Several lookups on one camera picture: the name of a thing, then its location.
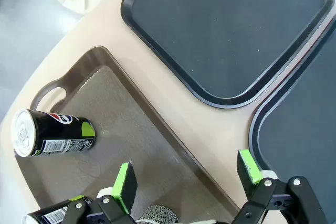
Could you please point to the dark blue plastic tray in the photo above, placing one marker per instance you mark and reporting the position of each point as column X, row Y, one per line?
column 223, row 32
column 302, row 119

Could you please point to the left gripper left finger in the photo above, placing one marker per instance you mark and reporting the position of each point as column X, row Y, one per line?
column 126, row 187

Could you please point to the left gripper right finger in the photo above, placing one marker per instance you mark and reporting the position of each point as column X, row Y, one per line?
column 248, row 169

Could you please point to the black Pepsi can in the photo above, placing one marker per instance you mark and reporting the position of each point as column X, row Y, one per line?
column 60, row 134
column 47, row 212

